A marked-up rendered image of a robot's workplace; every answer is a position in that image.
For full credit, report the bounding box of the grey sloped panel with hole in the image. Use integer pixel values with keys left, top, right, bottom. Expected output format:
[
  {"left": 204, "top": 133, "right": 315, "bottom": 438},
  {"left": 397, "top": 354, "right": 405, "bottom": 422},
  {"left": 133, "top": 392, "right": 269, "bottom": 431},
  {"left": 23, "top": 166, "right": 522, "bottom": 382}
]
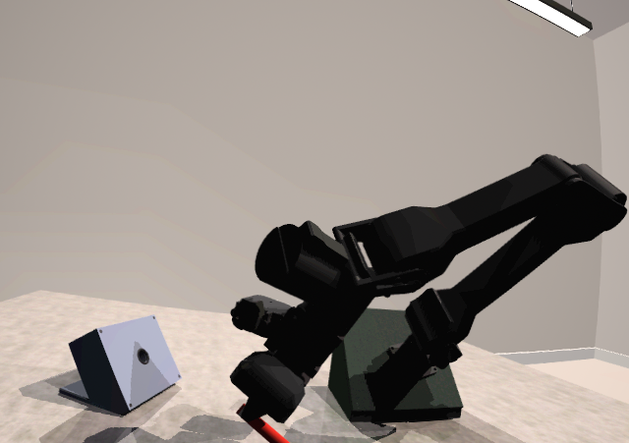
[{"left": 59, "top": 314, "right": 182, "bottom": 415}]

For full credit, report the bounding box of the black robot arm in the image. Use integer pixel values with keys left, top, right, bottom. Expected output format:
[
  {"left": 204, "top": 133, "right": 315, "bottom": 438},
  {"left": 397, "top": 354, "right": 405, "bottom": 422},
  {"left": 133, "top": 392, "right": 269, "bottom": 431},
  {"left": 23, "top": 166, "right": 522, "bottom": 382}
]
[{"left": 231, "top": 154, "right": 627, "bottom": 382}]

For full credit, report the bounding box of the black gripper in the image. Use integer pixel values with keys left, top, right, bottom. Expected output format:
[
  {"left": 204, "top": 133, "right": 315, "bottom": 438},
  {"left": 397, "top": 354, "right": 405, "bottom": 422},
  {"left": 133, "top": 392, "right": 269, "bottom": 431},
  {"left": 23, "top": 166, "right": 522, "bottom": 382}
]
[{"left": 230, "top": 301, "right": 351, "bottom": 423}]

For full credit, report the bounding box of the red peg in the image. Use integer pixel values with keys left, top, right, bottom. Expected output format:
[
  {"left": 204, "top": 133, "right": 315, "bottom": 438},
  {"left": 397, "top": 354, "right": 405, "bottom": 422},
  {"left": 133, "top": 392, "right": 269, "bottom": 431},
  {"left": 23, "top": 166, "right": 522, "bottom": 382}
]
[{"left": 236, "top": 404, "right": 289, "bottom": 443}]

